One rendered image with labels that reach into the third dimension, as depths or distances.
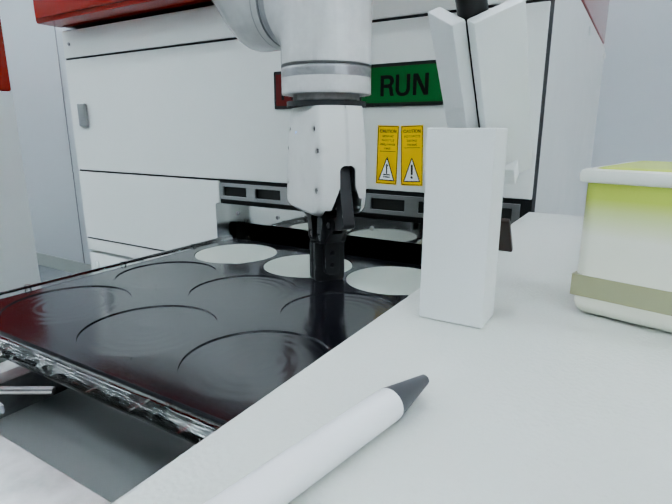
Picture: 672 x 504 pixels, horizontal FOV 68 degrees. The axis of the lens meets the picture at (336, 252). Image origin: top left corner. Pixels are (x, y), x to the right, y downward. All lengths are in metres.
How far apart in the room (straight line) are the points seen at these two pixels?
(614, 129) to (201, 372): 1.85
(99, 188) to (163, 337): 0.65
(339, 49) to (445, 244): 0.27
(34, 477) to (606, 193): 0.30
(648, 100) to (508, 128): 1.81
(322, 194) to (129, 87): 0.55
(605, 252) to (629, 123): 1.80
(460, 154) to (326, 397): 0.11
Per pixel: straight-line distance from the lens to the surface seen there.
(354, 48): 0.46
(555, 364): 0.20
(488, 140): 0.21
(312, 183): 0.45
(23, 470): 0.32
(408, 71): 0.60
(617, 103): 2.04
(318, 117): 0.44
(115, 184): 0.98
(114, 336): 0.41
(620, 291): 0.25
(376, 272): 0.53
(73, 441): 0.45
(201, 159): 0.80
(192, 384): 0.32
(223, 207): 0.76
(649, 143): 2.04
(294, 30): 0.46
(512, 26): 0.22
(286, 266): 0.56
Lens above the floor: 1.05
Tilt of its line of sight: 14 degrees down
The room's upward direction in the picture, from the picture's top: straight up
